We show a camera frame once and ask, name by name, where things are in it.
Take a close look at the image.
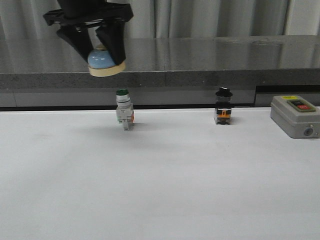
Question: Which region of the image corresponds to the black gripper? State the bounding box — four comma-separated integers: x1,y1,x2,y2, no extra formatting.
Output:
43,0,134,65

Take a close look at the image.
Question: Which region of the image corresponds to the blue dome call bell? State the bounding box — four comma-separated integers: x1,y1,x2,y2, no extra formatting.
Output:
87,44,126,77

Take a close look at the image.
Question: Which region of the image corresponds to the grey stone counter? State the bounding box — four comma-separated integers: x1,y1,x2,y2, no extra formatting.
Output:
0,35,320,109

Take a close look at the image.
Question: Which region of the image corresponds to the grey pleated curtain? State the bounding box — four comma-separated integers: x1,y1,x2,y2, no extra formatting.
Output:
0,0,292,41

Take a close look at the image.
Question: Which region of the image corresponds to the grey push-button control box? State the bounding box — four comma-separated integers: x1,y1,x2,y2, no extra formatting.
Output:
270,95,320,139

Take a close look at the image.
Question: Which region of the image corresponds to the green pushbutton switch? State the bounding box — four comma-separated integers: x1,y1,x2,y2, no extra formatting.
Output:
116,89,135,131

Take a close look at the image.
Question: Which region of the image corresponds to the black selector switch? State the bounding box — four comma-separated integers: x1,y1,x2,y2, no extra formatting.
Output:
214,87,233,125

